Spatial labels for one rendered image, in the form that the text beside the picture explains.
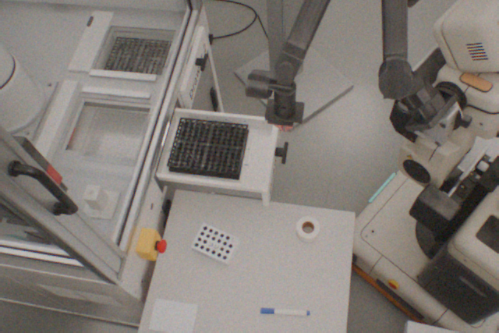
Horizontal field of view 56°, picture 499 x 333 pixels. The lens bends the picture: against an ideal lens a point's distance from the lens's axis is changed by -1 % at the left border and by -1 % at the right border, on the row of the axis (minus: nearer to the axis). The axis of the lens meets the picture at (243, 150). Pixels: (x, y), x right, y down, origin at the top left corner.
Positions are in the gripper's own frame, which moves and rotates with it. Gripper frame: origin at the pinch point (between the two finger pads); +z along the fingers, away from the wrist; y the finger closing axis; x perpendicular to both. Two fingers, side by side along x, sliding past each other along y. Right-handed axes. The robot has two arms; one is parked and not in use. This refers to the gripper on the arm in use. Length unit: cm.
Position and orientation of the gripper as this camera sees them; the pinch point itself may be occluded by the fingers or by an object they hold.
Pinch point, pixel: (284, 128)
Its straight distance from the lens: 138.2
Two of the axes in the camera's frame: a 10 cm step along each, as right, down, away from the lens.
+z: 0.7, 4.9, 8.7
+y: -9.8, -1.2, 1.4
